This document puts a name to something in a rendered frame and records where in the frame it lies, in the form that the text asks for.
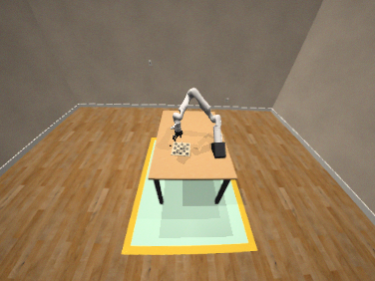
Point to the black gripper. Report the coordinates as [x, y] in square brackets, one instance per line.
[177, 134]

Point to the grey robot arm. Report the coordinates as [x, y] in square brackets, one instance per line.
[193, 93]

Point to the black and cream chessboard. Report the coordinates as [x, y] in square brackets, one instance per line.
[180, 149]

